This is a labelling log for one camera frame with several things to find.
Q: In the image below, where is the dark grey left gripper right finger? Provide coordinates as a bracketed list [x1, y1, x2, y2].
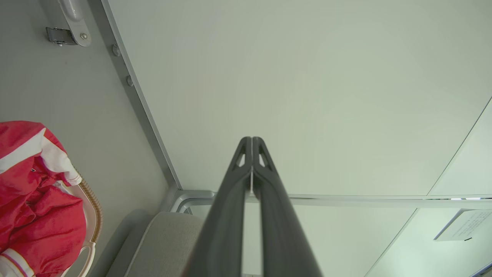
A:
[253, 136, 323, 277]

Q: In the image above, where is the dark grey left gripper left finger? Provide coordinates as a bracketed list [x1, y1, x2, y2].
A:
[184, 136, 253, 277]

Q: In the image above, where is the red and white shirt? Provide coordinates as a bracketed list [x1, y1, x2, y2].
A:
[0, 121, 87, 277]

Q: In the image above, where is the grey cushioned seat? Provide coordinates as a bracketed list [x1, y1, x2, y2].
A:
[90, 209, 205, 277]

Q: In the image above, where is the white laundry basket tan rim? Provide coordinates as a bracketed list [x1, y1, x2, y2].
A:
[54, 168, 104, 277]

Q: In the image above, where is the white printed paper sheet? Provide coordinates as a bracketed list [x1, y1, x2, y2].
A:
[434, 209, 492, 242]

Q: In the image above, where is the grey metal frame rail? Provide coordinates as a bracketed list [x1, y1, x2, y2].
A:
[168, 189, 492, 214]

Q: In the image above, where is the grey metal frame post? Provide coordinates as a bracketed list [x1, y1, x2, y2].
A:
[88, 0, 183, 190]

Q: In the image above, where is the white metal leg bracket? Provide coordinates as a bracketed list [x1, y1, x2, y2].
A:
[58, 0, 93, 48]

